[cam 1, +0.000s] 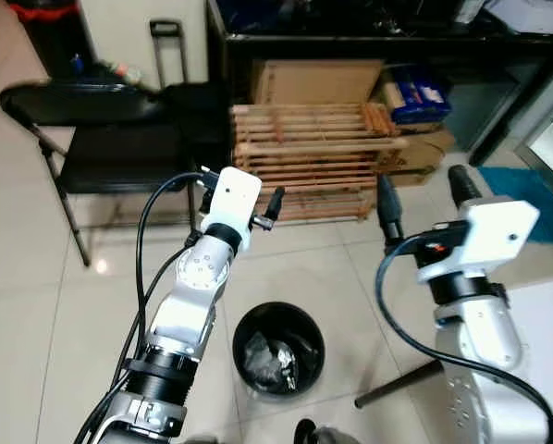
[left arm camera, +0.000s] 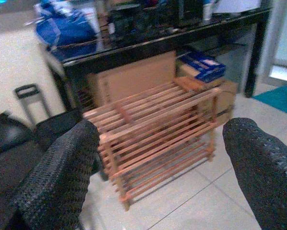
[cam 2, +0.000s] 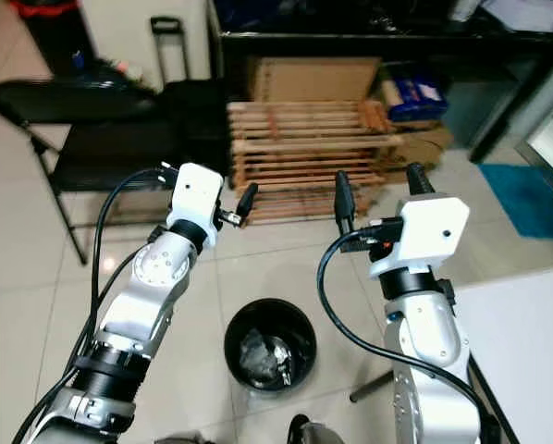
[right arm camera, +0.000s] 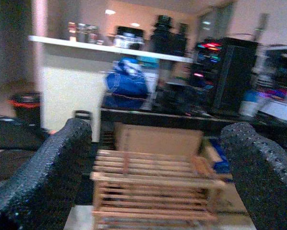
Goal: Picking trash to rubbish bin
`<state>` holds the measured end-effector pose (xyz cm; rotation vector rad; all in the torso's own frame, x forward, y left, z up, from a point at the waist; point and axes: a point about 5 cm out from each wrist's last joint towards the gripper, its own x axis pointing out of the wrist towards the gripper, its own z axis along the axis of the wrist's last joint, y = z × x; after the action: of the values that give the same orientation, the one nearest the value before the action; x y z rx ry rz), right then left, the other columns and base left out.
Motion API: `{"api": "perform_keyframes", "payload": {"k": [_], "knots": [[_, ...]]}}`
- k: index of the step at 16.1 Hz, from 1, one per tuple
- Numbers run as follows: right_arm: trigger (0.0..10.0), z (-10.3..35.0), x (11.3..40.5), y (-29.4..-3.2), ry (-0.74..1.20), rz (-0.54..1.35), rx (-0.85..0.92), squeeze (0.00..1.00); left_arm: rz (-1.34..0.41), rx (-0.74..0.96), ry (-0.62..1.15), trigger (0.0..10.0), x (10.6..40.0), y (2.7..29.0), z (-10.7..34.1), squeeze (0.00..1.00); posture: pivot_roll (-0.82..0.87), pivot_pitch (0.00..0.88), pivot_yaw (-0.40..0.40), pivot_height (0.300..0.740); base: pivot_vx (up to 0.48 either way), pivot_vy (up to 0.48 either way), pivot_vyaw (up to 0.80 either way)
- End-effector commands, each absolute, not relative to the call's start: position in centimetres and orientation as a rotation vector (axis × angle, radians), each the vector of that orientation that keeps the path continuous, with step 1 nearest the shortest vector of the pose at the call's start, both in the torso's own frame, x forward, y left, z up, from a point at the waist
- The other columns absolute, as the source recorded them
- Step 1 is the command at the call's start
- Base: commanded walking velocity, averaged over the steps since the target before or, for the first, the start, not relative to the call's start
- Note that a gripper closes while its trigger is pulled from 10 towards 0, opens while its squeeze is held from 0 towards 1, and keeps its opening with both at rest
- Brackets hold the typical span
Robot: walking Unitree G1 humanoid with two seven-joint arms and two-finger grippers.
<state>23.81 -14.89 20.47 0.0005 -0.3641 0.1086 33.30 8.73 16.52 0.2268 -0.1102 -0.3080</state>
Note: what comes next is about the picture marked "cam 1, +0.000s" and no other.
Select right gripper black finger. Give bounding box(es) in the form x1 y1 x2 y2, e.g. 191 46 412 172
449 166 484 207
376 174 406 249

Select round black rubbish bin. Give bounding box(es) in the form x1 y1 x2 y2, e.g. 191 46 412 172
232 302 326 397

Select crumpled silvery trash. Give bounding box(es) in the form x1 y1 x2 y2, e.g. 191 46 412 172
242 331 301 389

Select black bin with red lid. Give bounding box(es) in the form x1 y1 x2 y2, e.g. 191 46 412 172
6 0 97 80

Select small brown cardboard box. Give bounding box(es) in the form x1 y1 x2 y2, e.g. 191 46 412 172
378 128 456 177

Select blue floor mat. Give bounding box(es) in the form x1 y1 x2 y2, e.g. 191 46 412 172
480 166 553 246

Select wooden slatted rack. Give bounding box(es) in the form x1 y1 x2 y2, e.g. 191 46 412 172
230 102 412 223

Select blue printed package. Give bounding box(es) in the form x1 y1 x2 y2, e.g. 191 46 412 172
385 65 451 126

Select large flat cardboard box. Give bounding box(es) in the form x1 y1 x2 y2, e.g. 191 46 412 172
252 60 386 105

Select black shelf table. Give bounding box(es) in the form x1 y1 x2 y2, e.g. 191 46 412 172
207 0 553 167

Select white paper sheets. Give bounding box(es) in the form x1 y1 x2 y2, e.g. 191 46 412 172
485 0 553 33

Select white plastic bottle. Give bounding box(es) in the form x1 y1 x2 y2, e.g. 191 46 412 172
96 60 146 86

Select black folding chair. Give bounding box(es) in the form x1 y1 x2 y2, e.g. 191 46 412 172
0 81 231 267

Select black robot foot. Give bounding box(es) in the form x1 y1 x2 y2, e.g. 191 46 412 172
293 418 351 444

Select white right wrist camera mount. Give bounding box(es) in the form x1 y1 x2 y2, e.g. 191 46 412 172
415 197 541 283

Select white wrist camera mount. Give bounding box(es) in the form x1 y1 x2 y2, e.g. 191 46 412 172
415 197 541 283
206 167 263 253

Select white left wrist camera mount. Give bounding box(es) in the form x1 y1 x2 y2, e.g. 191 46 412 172
206 167 263 253

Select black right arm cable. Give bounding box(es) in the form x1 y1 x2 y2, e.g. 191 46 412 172
375 231 553 444

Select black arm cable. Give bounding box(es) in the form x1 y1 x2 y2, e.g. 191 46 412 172
375 231 553 444
76 170 215 444

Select black suitcase with trolley handle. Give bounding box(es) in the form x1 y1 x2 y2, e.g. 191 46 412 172
150 18 233 181

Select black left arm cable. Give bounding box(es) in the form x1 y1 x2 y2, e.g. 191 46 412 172
76 170 215 444

